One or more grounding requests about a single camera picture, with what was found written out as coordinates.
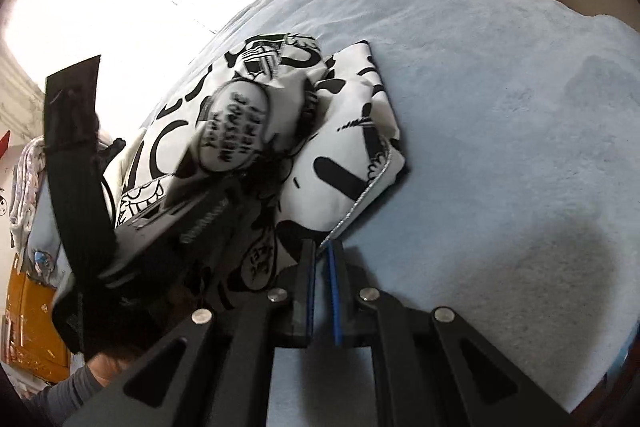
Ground white black graffiti print jacket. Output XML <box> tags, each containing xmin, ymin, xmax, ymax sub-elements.
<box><xmin>44</xmin><ymin>32</ymin><xmax>408</xmax><ymax>313</ymax></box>

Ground blue bed blanket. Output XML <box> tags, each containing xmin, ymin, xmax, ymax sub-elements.
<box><xmin>30</xmin><ymin>0</ymin><xmax>640</xmax><ymax>413</ymax></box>

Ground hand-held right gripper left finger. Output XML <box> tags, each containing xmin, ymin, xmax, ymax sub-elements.
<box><xmin>62</xmin><ymin>239</ymin><xmax>318</xmax><ymax>427</ymax></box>

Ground grey patterned folded clothes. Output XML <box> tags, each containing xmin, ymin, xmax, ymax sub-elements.
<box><xmin>10</xmin><ymin>137</ymin><xmax>51</xmax><ymax>253</ymax></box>

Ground blue pillow with cartoon print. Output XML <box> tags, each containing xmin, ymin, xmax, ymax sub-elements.
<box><xmin>27</xmin><ymin>197</ymin><xmax>76</xmax><ymax>303</ymax></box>

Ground white box with red edge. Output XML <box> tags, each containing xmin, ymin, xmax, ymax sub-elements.
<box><xmin>0</xmin><ymin>129</ymin><xmax>13</xmax><ymax>228</ymax></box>

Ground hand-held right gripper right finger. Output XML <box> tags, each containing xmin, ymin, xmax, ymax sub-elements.
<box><xmin>327</xmin><ymin>239</ymin><xmax>573</xmax><ymax>427</ymax></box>

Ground person's left forearm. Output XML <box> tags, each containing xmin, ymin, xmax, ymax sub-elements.
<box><xmin>22</xmin><ymin>352</ymin><xmax>128</xmax><ymax>427</ymax></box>

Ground orange cabinet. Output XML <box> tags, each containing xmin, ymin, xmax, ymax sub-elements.
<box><xmin>0</xmin><ymin>264</ymin><xmax>71</xmax><ymax>383</ymax></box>

